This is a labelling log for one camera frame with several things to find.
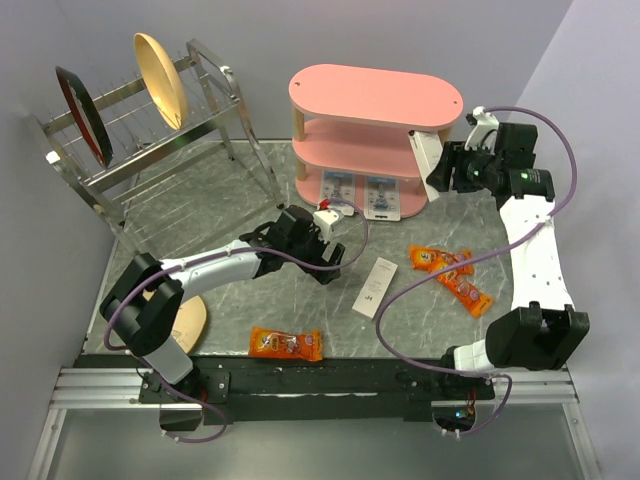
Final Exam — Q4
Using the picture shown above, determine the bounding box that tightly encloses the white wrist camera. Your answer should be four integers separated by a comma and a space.
312, 199, 344, 241
464, 106, 499, 151

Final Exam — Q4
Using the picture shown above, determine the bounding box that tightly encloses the white razor box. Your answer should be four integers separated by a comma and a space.
408, 130, 442, 202
352, 257, 398, 319

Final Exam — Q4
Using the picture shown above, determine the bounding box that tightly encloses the blue razor blister pack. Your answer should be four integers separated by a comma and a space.
364, 176, 401, 222
318, 171, 356, 217

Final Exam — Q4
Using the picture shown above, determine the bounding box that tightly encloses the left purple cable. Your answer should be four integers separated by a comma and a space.
102, 198, 371, 444

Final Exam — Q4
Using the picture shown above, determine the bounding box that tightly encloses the bird painted wooden plate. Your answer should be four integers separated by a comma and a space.
171, 296, 208, 354

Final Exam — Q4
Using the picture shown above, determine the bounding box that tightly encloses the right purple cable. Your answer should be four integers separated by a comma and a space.
373, 105, 579, 441

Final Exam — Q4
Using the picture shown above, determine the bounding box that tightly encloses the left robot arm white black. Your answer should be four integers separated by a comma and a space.
99, 206, 345, 402

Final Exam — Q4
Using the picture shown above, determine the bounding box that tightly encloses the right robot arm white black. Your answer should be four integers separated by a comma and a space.
423, 114, 590, 398

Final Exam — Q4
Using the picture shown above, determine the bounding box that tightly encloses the metal dish rack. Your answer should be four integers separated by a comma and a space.
25, 39, 285, 258

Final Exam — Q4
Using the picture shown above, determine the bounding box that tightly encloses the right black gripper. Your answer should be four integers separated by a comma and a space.
425, 141, 501, 193

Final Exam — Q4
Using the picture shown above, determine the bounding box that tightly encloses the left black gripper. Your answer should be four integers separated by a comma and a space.
285, 224, 345, 283

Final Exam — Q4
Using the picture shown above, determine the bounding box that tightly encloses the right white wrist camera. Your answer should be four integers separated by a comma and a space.
464, 106, 499, 151

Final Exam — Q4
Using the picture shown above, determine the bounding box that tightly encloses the orange razor bag front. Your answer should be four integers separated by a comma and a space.
248, 327, 323, 362

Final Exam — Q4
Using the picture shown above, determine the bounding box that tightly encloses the pink three-tier shelf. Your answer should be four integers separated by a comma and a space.
289, 64, 464, 218

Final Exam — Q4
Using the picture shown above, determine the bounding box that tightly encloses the yellow wooden plate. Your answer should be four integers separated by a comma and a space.
134, 32, 189, 130

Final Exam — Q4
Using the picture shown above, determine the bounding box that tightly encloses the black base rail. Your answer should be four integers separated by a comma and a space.
75, 354, 495, 433

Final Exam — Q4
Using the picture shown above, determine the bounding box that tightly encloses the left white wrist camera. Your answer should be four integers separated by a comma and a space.
312, 199, 344, 241

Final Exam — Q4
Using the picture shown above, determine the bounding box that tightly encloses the purple cable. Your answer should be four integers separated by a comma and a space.
102, 198, 371, 444
373, 105, 579, 441

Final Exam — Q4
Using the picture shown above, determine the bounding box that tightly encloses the orange razor bag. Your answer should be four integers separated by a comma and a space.
248, 327, 323, 362
409, 245, 472, 272
433, 260, 494, 318

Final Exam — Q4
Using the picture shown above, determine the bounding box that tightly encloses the black red plate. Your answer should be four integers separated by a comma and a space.
55, 66, 113, 168

